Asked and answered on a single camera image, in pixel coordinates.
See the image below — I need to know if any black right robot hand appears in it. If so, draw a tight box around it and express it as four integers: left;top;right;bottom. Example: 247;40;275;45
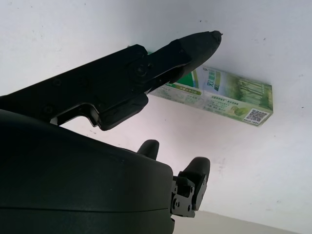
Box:
0;30;211;234

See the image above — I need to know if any green toothpaste box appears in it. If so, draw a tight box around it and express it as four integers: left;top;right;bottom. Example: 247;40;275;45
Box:
147;49;274;127

